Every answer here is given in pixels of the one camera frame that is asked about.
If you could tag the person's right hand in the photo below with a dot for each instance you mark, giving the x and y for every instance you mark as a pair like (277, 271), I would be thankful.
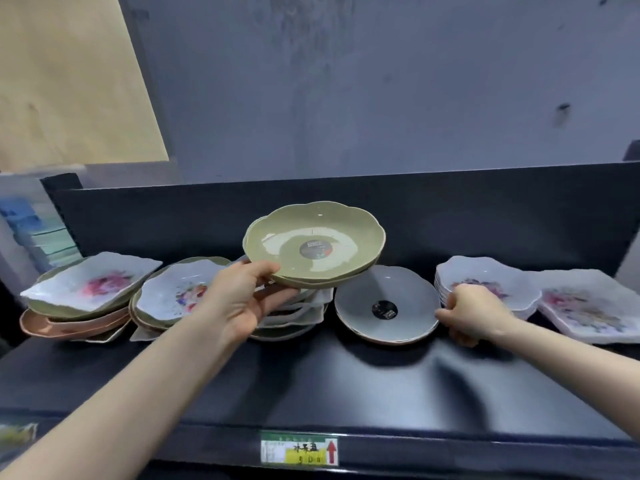
(475, 314)

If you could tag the person's left hand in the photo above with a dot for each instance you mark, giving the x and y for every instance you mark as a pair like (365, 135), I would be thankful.
(235, 299)

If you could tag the person's left thumb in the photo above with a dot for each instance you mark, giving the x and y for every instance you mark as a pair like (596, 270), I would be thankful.
(260, 271)

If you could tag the person's right thumb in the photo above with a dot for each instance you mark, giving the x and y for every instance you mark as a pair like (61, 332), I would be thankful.
(462, 337)

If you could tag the green scalloped plate with sticker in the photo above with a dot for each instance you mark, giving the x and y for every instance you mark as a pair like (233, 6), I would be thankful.
(315, 239)

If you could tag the person's right forearm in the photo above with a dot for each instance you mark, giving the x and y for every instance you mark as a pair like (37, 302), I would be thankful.
(575, 364)

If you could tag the person's left forearm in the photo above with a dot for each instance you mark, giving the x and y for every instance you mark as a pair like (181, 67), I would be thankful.
(125, 394)

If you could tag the pile of white plates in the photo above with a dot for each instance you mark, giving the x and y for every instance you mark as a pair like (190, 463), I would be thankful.
(295, 314)

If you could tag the stack of white floral plates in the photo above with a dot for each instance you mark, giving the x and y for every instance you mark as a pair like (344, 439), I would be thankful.
(505, 282)

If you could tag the grey plate with black sticker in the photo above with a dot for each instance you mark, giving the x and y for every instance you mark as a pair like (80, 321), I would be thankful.
(385, 304)

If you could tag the black display shelf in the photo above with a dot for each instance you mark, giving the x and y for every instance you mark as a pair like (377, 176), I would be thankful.
(350, 384)

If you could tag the white square floral plate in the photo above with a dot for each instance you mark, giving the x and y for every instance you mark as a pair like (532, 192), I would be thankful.
(590, 304)

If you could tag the white rhombus floral plate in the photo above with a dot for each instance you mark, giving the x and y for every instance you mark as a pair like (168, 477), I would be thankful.
(95, 282)

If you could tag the green and yellow price label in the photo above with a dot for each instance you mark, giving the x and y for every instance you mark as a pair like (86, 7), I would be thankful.
(299, 448)

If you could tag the pink plate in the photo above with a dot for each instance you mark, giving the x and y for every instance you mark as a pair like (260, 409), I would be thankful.
(60, 327)

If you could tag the stack of blue green trays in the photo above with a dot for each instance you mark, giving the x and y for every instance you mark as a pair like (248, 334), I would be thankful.
(45, 234)

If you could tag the black object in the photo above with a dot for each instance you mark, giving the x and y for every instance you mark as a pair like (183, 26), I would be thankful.
(632, 150)

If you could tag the wooden board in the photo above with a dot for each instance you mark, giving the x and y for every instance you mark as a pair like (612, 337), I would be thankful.
(65, 74)

